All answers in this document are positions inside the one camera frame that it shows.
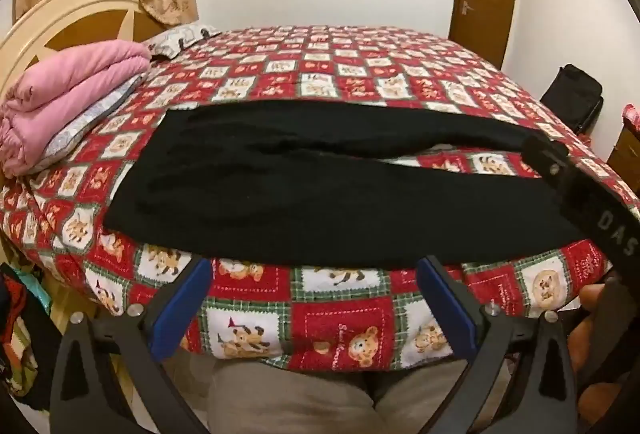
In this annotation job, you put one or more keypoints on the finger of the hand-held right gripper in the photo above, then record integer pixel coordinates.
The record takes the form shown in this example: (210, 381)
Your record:
(550, 159)

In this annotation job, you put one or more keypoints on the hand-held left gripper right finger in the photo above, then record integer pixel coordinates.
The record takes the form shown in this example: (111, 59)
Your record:
(447, 309)

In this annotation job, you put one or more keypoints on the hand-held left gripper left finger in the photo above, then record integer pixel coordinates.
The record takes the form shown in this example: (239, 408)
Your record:
(172, 314)

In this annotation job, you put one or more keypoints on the black pants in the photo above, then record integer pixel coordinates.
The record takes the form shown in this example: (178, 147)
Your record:
(320, 194)

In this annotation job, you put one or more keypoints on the person's right hand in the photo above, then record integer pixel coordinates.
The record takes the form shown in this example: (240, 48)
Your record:
(595, 296)

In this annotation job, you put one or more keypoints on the black bag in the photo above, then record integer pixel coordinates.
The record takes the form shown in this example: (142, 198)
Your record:
(572, 96)

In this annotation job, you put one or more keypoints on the wooden nightstand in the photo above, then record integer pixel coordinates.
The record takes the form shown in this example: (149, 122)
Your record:
(627, 154)

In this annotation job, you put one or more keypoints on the red patterned cloth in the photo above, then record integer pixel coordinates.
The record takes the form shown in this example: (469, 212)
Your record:
(632, 116)

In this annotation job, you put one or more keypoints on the person's beige trousers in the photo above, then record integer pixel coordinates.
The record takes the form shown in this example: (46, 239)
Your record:
(300, 399)

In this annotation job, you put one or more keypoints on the pile of colourful clothes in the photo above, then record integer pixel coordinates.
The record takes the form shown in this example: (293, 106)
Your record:
(20, 329)

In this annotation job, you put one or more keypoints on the grey patterned pillow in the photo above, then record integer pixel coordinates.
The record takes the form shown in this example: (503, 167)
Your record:
(85, 126)

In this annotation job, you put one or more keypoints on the folded pink blanket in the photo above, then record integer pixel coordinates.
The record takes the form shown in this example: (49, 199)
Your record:
(65, 89)

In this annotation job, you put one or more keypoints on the red printed bear blanket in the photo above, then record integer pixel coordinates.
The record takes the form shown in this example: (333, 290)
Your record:
(310, 69)

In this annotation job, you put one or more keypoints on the white patterned pillow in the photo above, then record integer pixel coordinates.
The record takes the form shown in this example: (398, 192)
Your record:
(180, 36)

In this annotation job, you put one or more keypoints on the cream wooden headboard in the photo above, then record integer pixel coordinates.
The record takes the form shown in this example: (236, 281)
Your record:
(60, 11)

